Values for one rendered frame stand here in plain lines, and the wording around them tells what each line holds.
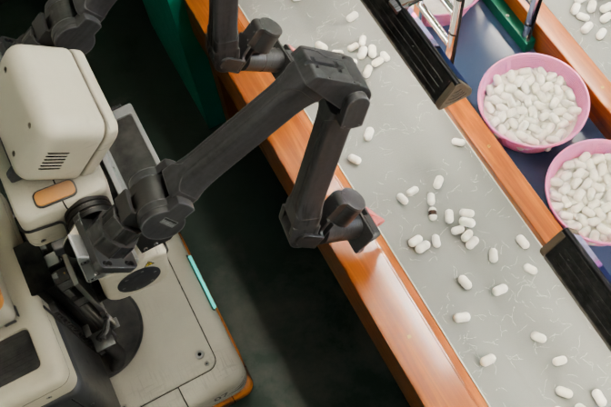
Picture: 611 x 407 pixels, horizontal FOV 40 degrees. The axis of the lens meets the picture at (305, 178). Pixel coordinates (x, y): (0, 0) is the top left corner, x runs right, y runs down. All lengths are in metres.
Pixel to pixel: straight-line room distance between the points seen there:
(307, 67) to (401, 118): 0.79
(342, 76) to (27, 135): 0.52
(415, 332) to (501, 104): 0.62
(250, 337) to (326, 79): 1.47
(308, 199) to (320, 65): 0.32
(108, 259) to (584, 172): 1.13
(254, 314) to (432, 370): 0.97
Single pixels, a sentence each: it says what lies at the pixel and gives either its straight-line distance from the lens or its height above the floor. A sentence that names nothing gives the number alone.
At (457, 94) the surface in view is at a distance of 1.72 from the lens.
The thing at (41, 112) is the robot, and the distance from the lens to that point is 1.42.
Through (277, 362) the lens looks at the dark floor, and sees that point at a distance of 2.61.
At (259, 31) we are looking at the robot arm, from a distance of 1.82.
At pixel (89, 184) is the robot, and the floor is 1.22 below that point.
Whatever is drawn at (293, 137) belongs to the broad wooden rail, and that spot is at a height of 0.77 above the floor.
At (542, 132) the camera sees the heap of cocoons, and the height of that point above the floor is 0.74.
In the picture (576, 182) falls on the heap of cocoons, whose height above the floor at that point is 0.74.
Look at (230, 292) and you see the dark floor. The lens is 2.68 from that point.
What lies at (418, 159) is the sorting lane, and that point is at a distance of 2.01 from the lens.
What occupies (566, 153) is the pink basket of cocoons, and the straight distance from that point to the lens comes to 2.05.
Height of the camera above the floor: 2.52
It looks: 64 degrees down
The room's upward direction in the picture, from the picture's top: 8 degrees counter-clockwise
